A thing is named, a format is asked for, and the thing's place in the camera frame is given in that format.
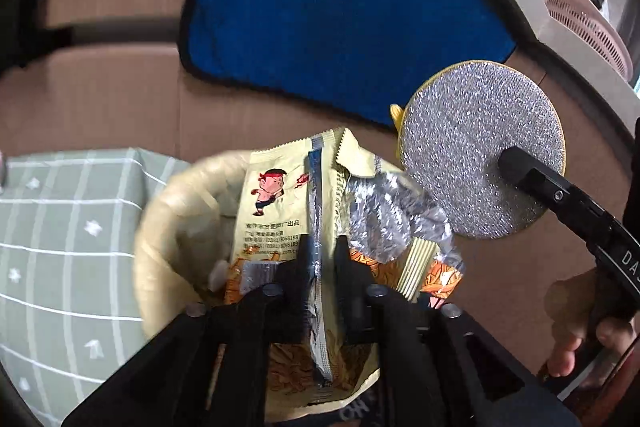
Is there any blue towel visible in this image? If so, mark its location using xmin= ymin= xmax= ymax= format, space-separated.
xmin=178 ymin=0 xmax=515 ymax=126

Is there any pink plastic basket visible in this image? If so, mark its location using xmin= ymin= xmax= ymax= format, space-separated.
xmin=544 ymin=0 xmax=634 ymax=81

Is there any person's right hand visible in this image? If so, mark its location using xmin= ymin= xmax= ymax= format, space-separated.
xmin=544 ymin=269 xmax=637 ymax=387

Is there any yellow red snack wrapper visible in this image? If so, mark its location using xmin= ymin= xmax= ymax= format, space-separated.
xmin=224 ymin=128 xmax=464 ymax=421

